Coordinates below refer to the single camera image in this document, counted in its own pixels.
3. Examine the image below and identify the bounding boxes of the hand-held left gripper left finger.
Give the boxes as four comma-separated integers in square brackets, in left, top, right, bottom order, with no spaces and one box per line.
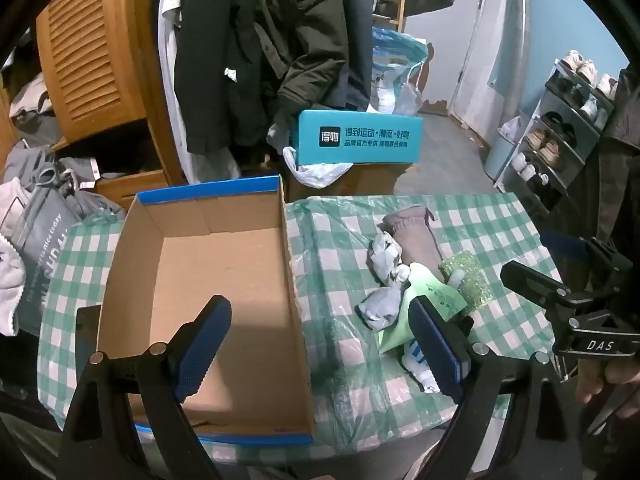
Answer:
[60,295,233,480]

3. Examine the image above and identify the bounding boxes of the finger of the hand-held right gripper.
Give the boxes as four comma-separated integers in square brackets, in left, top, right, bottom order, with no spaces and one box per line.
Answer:
[540,231,636,281]
[500,259,574,313]

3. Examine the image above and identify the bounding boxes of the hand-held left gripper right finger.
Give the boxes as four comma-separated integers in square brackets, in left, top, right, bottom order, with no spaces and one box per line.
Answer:
[407,295,584,480]

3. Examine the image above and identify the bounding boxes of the blue-rimmed cardboard shoebox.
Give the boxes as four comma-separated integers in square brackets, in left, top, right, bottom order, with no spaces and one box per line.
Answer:
[95,175,317,448]

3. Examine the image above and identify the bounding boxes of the white plastic bag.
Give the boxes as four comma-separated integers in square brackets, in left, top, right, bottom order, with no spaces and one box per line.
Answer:
[283,146,354,189]
[356,232,412,333]

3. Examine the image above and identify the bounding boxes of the brown-grey sock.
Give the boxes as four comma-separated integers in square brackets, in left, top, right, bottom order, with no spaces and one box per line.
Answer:
[382,202,446,281]

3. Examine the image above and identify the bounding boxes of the person's right hand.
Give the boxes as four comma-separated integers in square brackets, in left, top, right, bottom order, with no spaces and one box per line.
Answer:
[575,357,640,418]

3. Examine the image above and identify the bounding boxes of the pale green spout pouch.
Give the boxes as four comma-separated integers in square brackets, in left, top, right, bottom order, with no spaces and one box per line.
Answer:
[378,262,474,356]

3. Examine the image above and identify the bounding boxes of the green checkered plastic tablecloth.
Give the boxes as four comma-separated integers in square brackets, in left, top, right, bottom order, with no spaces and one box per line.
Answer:
[37,192,571,466]

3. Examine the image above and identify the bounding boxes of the group of assorted shoes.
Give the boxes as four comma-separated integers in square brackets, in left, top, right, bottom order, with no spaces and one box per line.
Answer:
[510,50,619,196]

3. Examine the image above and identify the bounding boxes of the light blue trash bin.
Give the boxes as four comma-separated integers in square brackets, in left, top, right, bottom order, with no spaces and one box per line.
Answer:
[482,137,516,182]

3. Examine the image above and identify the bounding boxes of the white bin liner bag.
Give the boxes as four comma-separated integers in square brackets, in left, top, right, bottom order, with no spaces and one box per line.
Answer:
[497,116,524,142]

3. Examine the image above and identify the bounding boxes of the grey shoe rack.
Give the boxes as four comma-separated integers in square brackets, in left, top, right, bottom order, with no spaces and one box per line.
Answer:
[495,57,622,212]

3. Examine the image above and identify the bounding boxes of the wooden wardrobe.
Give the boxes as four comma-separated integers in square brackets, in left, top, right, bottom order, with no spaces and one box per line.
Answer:
[0,0,201,213]

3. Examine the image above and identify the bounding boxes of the grey printed tote bag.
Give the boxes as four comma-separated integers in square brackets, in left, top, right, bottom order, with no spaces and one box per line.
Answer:
[0,180,85,337]

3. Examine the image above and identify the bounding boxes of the white knit cloth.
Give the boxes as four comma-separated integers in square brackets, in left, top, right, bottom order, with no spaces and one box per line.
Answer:
[0,240,27,337]

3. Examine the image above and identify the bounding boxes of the teal printed box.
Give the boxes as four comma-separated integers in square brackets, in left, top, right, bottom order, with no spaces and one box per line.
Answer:
[292,109,425,167]

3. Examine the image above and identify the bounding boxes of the white door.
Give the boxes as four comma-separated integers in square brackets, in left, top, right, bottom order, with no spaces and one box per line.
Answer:
[447,0,532,147]

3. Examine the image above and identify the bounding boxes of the grey hoodie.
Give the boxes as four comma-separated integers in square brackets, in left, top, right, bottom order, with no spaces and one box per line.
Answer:
[2,144,127,222]

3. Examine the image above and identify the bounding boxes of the blue printed plastic bag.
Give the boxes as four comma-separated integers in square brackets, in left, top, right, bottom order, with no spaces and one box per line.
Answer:
[370,27,431,116]

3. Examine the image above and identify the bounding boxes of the dark navy hanging coat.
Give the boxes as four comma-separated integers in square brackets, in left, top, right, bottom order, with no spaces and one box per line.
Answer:
[320,0,375,112]

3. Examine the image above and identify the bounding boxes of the folded grey clothes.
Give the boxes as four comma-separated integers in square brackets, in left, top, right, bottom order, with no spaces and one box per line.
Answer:
[0,72,57,122]

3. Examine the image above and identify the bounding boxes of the black hanging coat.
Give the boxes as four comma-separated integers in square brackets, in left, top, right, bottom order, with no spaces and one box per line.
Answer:
[172,0,275,157]

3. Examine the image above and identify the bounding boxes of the wooden louvered wardrobe door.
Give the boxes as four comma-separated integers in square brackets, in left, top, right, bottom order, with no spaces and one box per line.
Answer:
[35,0,167,139]

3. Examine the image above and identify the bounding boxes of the olive green hanging jacket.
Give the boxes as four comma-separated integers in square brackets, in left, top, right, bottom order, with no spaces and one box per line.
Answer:
[255,0,352,112]

